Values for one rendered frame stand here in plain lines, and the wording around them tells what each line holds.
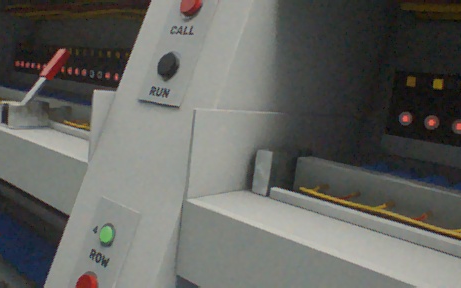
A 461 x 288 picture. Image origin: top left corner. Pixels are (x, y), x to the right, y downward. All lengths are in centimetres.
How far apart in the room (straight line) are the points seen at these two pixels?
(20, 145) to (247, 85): 22
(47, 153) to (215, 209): 18
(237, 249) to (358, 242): 6
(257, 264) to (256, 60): 12
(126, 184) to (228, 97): 8
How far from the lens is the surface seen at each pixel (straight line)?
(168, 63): 28
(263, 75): 29
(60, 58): 47
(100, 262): 29
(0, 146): 45
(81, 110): 47
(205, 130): 25
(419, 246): 24
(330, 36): 35
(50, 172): 37
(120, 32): 73
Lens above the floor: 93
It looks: 6 degrees up
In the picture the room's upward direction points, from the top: 19 degrees clockwise
